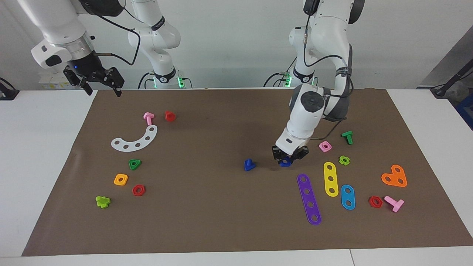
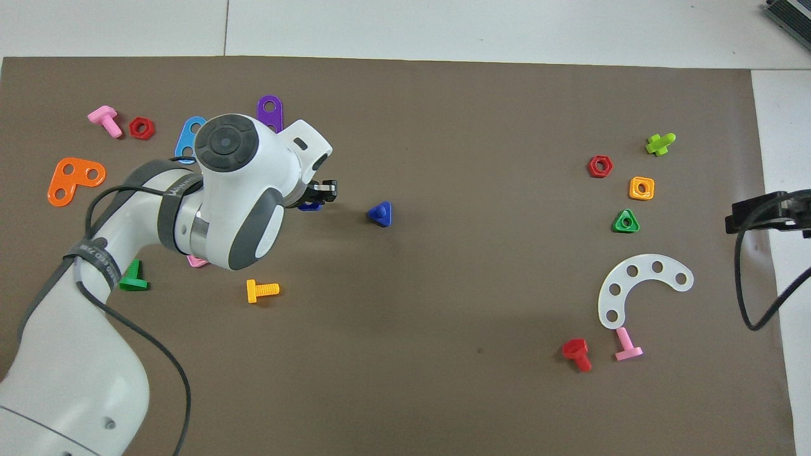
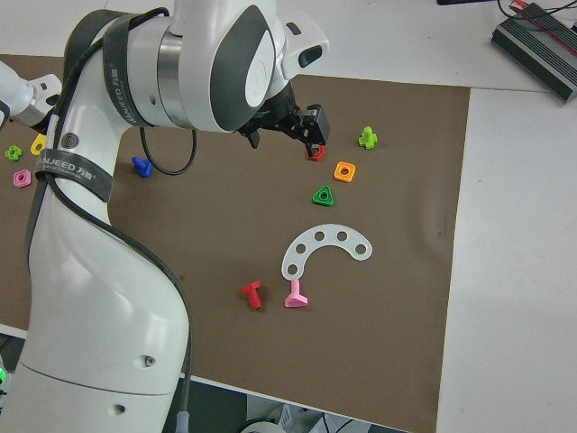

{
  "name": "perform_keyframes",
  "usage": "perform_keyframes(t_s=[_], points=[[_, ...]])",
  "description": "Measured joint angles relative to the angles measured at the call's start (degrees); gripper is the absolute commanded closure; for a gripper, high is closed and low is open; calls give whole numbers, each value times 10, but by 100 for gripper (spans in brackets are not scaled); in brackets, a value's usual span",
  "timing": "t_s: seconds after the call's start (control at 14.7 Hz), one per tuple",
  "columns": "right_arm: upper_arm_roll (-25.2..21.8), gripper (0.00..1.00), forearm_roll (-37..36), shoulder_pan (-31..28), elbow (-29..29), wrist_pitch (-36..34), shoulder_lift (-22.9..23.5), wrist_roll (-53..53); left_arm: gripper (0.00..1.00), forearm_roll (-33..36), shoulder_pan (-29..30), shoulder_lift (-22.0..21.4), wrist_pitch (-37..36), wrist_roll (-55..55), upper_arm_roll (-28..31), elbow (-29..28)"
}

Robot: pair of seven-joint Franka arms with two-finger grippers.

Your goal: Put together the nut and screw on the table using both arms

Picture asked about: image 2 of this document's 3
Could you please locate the grey ribbed device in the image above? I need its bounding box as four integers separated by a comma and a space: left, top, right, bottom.
763, 0, 811, 42

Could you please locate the lime green cross screw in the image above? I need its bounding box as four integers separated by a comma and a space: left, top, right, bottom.
645, 132, 677, 157

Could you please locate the blue two-hole plate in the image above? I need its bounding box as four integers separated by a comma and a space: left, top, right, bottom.
174, 116, 210, 165

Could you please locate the brown table mat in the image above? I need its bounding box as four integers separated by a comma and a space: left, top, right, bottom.
0, 56, 798, 456

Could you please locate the green plastic screw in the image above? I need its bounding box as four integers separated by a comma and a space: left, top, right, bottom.
118, 260, 150, 292

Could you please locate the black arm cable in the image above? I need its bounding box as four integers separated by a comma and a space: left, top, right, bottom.
735, 199, 811, 331
75, 155, 192, 456

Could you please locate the red plastic screw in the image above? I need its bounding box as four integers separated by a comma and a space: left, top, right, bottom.
561, 339, 593, 373

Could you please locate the white curved five-hole plate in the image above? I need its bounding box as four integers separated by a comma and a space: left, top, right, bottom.
598, 255, 695, 331

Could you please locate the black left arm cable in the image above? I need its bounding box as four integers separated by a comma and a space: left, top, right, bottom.
75, 155, 192, 456

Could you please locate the orange three-hole corner plate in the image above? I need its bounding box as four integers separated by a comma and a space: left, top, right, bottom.
48, 157, 107, 208

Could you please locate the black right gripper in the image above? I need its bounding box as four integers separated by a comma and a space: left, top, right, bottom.
725, 189, 811, 238

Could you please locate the purple four-hole plate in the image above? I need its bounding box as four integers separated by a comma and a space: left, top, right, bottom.
257, 95, 284, 134

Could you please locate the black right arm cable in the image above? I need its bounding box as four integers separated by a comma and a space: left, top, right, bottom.
735, 199, 811, 331

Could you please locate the green triangle nut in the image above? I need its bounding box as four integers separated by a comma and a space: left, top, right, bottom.
612, 208, 641, 234

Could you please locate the pink plastic screw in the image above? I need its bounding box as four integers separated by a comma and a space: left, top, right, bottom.
87, 105, 124, 139
614, 326, 644, 362

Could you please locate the yellow-orange plastic screw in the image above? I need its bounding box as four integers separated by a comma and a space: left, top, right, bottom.
246, 279, 280, 304

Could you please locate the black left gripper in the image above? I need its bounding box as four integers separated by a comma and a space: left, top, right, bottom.
284, 180, 338, 210

